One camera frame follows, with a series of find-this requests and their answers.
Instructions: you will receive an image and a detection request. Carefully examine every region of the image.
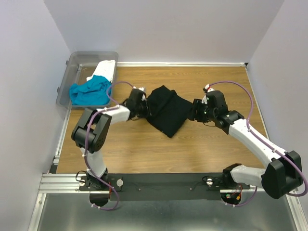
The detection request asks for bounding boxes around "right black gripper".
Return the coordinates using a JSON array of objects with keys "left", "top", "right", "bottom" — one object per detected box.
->
[{"left": 185, "top": 98, "right": 216, "bottom": 123}]

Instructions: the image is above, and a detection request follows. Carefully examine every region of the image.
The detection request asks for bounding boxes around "black t shirt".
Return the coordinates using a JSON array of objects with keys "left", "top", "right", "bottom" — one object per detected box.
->
[{"left": 147, "top": 85, "right": 193, "bottom": 138}]

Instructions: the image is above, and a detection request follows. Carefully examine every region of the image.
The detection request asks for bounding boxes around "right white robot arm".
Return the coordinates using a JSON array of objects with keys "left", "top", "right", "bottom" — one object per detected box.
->
[{"left": 188, "top": 99, "right": 308, "bottom": 199}]

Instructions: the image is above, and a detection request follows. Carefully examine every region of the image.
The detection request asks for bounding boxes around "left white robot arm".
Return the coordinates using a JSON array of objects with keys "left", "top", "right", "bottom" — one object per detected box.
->
[{"left": 71, "top": 99, "right": 151, "bottom": 192}]

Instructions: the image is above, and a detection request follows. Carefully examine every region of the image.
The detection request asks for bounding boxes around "teal t shirt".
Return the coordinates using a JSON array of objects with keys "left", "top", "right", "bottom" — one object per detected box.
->
[{"left": 69, "top": 75, "right": 111, "bottom": 106}]

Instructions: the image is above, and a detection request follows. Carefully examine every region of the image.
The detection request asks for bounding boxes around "white t shirt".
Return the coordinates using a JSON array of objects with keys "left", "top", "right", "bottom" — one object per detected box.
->
[{"left": 86, "top": 60, "right": 116, "bottom": 82}]

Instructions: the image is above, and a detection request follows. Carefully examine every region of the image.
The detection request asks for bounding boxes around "clear plastic storage bin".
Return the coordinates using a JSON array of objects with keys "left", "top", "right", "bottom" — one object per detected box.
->
[{"left": 56, "top": 51, "right": 118, "bottom": 109}]

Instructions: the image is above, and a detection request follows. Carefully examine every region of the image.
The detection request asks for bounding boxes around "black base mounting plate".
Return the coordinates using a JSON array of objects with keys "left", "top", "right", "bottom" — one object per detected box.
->
[{"left": 75, "top": 173, "right": 250, "bottom": 206}]

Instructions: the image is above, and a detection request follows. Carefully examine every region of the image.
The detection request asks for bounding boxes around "aluminium frame rail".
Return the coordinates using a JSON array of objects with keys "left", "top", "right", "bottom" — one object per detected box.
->
[{"left": 29, "top": 164, "right": 307, "bottom": 231}]

